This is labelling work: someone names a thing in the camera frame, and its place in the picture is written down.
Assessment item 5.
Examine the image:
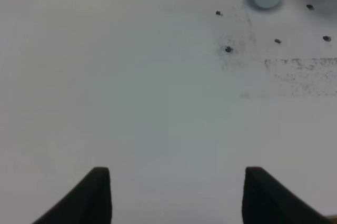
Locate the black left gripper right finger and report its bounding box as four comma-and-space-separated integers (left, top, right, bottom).
241, 167, 332, 224

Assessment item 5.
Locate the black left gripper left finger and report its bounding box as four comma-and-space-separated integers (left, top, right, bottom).
35, 167, 113, 224

